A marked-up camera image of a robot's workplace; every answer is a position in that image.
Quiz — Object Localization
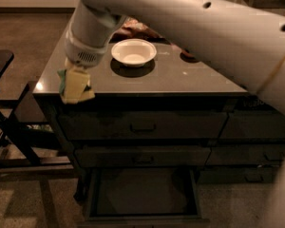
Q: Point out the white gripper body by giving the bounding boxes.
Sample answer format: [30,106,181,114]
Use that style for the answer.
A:
[65,26,108,67]

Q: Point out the green and yellow sponge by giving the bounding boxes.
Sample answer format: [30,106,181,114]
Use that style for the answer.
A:
[58,69,95,103]

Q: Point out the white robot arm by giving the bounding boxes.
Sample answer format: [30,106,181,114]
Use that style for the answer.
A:
[65,0,285,116]

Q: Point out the middle left drawer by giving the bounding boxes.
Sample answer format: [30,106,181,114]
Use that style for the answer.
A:
[74,145,211,168]

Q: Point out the top left drawer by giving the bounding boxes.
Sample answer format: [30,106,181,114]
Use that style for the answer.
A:
[58,111,227,140]

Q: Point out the open bottom left drawer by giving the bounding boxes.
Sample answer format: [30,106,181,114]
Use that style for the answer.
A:
[77,166,210,228]

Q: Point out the bottom right drawer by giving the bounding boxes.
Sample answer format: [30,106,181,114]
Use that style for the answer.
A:
[197,167,278,184]

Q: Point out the top right drawer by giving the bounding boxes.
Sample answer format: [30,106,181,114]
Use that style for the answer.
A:
[220,111,285,140]

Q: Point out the middle right drawer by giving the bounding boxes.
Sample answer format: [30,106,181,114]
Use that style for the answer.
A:
[206,144,285,165]

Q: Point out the white paper bowl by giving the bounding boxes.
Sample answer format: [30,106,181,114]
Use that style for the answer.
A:
[111,39,157,67]

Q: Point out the brown chip bag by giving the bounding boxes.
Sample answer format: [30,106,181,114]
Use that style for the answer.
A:
[112,18,161,40]

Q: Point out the orange fruit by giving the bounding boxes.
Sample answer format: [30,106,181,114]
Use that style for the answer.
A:
[181,49,195,58]

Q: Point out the dark wooden chair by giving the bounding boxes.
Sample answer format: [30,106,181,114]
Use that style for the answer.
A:
[0,48,74,179]

